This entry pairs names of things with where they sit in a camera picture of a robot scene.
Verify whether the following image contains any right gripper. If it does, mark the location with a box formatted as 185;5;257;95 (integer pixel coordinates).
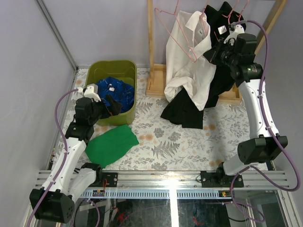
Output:
203;37;239;68

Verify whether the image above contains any pink wire hanger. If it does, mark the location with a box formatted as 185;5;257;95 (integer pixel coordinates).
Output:
154;0;198;63

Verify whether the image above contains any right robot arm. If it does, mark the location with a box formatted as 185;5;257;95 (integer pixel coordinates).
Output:
204;33;288;187

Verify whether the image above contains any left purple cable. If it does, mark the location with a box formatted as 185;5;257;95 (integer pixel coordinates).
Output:
25;88;80;227

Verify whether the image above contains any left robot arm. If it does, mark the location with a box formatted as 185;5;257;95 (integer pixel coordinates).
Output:
27;95;122;226

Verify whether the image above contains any wooden clothes rack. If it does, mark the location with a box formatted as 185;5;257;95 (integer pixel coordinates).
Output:
146;0;287;105

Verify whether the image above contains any pink hanger of black shirt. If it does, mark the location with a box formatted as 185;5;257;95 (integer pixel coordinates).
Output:
214;1;238;40

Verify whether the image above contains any pink hanger of white shirt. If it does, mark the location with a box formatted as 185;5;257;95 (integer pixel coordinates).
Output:
198;0;210;38

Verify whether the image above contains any olive green plastic basket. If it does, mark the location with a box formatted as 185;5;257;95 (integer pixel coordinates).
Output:
85;60;137;126

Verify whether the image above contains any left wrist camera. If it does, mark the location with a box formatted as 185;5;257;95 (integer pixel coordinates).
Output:
77;84;101;102

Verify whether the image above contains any floral table mat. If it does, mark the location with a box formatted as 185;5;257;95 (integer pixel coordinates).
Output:
107;68;249;171

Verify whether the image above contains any white shirt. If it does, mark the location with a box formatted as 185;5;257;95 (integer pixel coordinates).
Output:
164;11;216;111

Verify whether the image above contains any aluminium rail frame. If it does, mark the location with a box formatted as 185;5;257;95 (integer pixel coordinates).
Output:
23;170;303;227

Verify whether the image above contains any green cloth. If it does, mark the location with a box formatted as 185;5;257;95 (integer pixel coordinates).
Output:
85;125;139;168

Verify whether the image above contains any blue plaid shirt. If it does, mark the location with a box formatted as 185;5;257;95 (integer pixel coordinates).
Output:
96;77;135;113

